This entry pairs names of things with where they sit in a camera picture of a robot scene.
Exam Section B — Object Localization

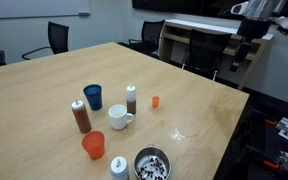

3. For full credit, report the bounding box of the metal clamp rig with orange handles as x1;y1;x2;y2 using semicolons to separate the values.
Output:
245;113;288;180

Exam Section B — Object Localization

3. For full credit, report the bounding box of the brown sauce squeeze bottle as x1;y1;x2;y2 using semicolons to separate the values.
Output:
71;100;92;134

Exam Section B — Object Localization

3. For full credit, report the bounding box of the black office chair near shelf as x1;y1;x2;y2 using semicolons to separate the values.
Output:
182;30;231;80

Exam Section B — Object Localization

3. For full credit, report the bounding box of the white ceramic mug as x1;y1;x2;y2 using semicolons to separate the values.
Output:
108;104;134;130

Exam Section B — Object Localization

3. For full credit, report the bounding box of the white-capped half-full sauce bottle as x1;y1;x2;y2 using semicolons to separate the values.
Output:
126;85;136;114

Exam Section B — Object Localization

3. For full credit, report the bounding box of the wooden sideboard shelf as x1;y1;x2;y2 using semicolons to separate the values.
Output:
159;19;272;90

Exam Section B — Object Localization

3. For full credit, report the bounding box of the metal bowl with red pieces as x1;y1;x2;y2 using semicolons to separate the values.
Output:
134;146;171;180

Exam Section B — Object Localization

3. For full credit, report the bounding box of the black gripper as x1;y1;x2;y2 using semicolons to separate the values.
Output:
230;18;271;72

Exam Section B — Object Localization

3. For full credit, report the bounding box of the whiteboard with tray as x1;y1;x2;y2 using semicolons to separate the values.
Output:
0;0;91;19

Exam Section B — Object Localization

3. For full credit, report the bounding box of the black office chair back left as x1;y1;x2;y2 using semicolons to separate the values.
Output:
22;22;69;60

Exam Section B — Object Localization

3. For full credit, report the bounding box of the small orange plastic cup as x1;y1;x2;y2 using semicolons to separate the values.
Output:
152;96;160;108

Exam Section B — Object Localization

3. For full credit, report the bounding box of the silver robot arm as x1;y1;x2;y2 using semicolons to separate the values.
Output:
230;0;287;72

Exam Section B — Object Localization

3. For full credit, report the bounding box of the black office chair back middle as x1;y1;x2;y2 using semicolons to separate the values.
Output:
119;20;164;59

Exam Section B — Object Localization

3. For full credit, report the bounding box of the large orange plastic cup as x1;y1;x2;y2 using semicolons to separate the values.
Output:
82;131;105;160

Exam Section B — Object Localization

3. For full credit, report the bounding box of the blue plastic cup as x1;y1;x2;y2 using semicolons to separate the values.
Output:
83;84;102;110

